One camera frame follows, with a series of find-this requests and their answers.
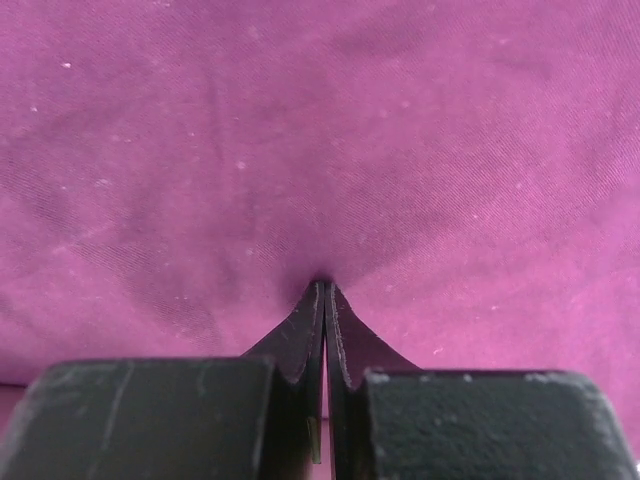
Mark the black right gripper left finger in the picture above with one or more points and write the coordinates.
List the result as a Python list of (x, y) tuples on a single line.
[(255, 416)]

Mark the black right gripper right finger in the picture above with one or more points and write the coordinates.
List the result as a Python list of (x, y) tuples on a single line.
[(390, 419)]

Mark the purple cloth mat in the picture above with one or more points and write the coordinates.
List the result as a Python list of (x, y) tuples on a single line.
[(173, 173)]

